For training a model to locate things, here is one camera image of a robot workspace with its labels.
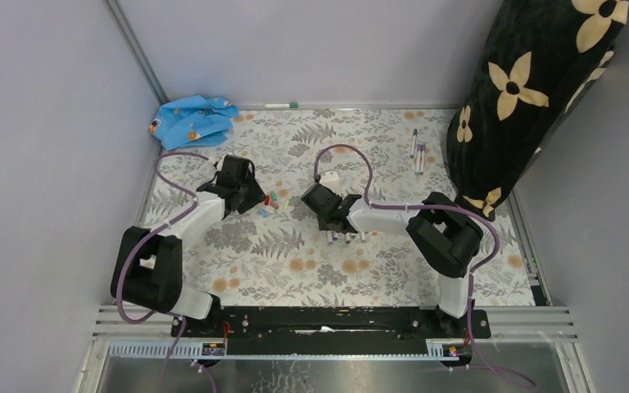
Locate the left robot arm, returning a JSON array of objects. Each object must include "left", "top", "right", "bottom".
[{"left": 111, "top": 155, "right": 266, "bottom": 337}]

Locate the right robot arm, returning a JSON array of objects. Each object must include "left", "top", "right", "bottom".
[{"left": 301, "top": 183, "right": 483, "bottom": 337}]

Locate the floral table mat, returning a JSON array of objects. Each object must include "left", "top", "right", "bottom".
[{"left": 120, "top": 108, "right": 536, "bottom": 308}]

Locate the blue patterned cloth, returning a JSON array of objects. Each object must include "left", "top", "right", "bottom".
[{"left": 147, "top": 95, "right": 240, "bottom": 151}]

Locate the black floral plush pillow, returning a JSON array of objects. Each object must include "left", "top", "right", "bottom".
[{"left": 446, "top": 0, "right": 629, "bottom": 220}]

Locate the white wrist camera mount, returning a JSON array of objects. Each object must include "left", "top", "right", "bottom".
[{"left": 319, "top": 171, "right": 342, "bottom": 194}]

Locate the green-capped marker by wall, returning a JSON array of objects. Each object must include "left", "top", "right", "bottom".
[{"left": 264, "top": 102, "right": 299, "bottom": 109}]

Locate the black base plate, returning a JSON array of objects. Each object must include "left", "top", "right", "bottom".
[{"left": 170, "top": 306, "right": 491, "bottom": 356}]

